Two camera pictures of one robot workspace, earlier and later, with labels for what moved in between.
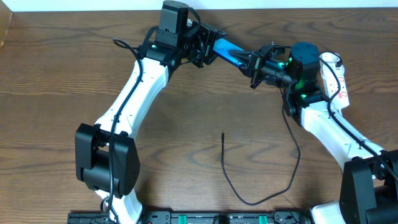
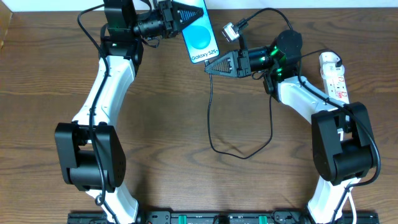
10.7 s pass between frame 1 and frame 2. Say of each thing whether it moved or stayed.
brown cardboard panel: stayed
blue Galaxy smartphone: moved
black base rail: stayed
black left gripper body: moved
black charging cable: moved
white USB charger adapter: stayed
